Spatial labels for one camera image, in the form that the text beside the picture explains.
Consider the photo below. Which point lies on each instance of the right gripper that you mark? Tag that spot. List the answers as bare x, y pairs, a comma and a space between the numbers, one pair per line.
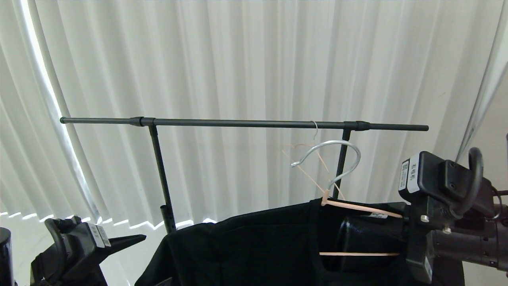
468, 246

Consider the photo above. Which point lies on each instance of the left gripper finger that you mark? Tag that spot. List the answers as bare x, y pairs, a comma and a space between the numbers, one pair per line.
119, 244

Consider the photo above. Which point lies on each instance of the pink clothes hanger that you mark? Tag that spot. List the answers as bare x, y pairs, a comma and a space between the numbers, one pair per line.
315, 128
341, 142

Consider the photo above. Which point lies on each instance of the black garment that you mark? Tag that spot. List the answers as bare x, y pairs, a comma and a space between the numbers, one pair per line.
238, 254

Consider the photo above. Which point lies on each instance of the black clothes rack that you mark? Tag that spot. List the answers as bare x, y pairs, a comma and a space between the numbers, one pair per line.
238, 123

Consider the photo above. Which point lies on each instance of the white curtain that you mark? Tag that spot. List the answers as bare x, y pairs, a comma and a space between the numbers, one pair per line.
238, 59

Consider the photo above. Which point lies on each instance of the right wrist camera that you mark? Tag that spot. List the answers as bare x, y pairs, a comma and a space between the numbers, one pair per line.
432, 174

